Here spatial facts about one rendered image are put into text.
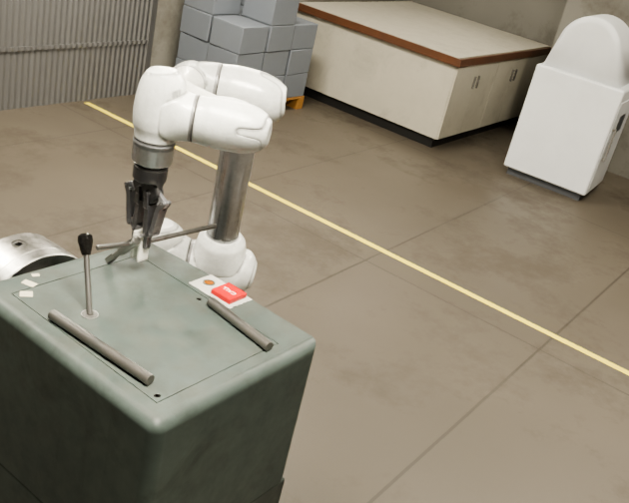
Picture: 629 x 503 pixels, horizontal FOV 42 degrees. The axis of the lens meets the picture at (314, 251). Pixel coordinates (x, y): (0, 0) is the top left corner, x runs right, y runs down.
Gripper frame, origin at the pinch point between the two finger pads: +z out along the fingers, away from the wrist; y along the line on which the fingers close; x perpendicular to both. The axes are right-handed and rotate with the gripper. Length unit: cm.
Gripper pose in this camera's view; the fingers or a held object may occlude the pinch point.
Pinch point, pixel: (140, 245)
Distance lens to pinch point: 192.1
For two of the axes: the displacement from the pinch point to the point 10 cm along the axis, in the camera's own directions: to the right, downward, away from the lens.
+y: -7.7, -4.2, 4.8
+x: -6.0, 2.3, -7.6
